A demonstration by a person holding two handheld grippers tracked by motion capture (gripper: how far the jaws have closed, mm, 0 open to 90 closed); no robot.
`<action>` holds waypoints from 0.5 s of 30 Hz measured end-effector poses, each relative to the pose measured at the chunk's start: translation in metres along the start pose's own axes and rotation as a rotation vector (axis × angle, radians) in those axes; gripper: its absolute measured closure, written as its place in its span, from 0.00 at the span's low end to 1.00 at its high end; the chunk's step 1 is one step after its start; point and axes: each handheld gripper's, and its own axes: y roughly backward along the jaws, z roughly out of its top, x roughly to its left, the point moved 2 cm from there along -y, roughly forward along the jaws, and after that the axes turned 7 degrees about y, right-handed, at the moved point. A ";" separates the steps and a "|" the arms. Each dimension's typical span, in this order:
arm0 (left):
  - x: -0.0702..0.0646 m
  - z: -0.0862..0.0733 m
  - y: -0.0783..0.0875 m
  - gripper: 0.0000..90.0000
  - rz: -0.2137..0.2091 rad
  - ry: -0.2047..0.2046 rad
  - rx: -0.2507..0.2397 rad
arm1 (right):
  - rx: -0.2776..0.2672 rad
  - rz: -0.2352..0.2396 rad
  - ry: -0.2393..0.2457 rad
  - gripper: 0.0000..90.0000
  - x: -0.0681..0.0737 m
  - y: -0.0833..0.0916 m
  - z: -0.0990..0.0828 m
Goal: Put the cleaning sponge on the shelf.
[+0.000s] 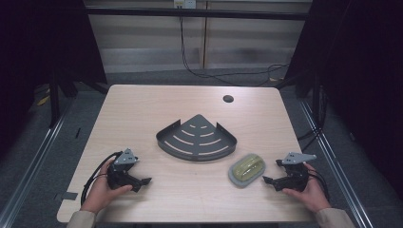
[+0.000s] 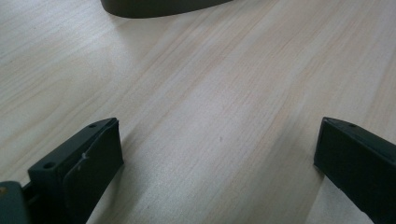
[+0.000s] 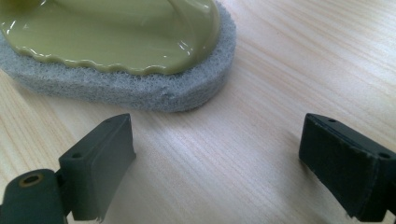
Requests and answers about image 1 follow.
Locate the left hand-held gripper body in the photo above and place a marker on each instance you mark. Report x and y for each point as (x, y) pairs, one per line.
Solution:
(122, 177)

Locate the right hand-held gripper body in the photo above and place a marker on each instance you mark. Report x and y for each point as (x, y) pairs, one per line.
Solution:
(296, 179)

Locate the yellow-green soap bar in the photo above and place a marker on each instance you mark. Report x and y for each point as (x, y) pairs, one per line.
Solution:
(247, 167)

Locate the dark grey metal corner shelf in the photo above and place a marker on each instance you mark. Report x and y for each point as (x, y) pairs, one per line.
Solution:
(198, 129)

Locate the person's right hand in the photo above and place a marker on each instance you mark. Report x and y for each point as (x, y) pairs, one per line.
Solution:
(312, 196)

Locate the person's left hand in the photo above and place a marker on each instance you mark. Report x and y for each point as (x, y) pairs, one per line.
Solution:
(99, 194)

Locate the grey tape strip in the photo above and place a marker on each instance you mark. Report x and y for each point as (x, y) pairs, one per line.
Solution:
(69, 196)

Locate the black metal stand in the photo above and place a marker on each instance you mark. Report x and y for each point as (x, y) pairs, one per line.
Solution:
(54, 101)
(316, 101)

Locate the dark round table grommet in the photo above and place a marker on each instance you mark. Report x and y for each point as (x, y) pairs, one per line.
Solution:
(228, 98)

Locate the black curtain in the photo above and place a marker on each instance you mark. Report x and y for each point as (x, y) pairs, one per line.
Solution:
(364, 79)
(44, 41)

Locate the black horizontal metal bar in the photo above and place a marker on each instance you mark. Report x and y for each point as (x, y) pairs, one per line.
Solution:
(190, 13)

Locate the silver floor rail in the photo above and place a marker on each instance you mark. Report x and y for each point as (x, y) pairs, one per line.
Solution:
(34, 161)
(335, 167)

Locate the white wall socket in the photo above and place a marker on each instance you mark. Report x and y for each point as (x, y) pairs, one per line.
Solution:
(185, 3)

